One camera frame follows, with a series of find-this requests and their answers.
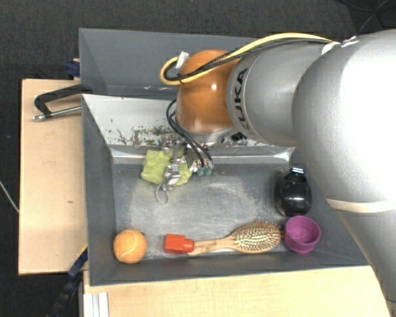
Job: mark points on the yellow-green cloth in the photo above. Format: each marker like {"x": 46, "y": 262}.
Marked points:
{"x": 153, "y": 168}

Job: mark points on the grey metal bin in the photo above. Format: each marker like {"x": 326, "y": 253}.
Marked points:
{"x": 198, "y": 203}

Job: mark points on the orange ball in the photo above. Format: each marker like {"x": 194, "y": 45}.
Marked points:
{"x": 130, "y": 246}

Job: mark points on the wooden hairbrush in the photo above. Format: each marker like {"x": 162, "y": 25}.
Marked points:
{"x": 254, "y": 238}

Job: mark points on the purple plastic cup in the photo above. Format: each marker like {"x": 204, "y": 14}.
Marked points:
{"x": 302, "y": 234}

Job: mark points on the black round bottle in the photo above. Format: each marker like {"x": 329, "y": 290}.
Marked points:
{"x": 293, "y": 193}

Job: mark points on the red plastic block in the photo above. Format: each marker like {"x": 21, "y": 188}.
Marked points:
{"x": 175, "y": 243}

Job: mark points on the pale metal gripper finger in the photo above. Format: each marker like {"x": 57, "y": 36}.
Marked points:
{"x": 175, "y": 176}
{"x": 165, "y": 181}

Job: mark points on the pale brown cardboard board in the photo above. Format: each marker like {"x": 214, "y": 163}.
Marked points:
{"x": 52, "y": 183}

